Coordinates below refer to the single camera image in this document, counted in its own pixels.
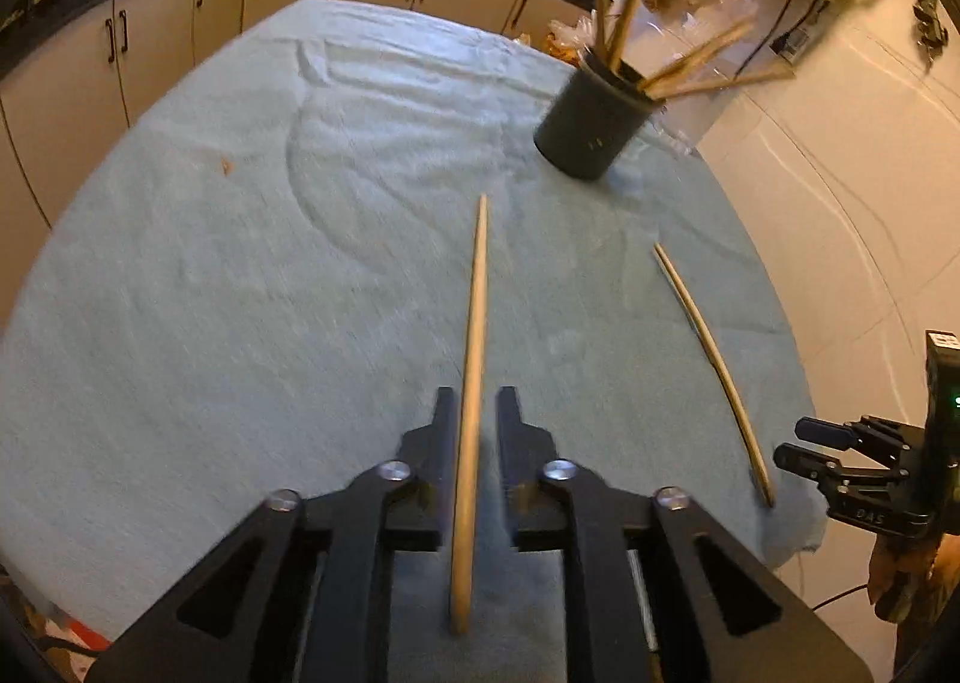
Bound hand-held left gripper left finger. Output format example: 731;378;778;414
90;387;458;683

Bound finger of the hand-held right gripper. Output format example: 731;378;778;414
795;415;927;461
772;441;916;493

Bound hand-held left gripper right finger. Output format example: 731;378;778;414
495;387;875;683

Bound thin wooden chopstick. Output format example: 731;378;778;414
652;242;776;509

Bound dark grey perforated utensil holder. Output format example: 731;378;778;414
532;46;668;183

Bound bundle of wooden sticks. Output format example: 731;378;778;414
589;0;796;101

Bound person's right hand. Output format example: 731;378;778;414
868;537;950;624

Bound light blue towel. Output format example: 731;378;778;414
0;0;822;643

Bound clear glass pitcher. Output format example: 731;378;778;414
637;91;706;161

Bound clear plastic bag with food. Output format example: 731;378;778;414
546;16;601;65

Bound red white cloth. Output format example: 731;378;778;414
7;578;113;683

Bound cream kitchen cabinets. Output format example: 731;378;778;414
0;0;601;324

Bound black cable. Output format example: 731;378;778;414
808;582;875;613

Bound wall power outlet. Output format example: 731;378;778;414
772;27;815;62

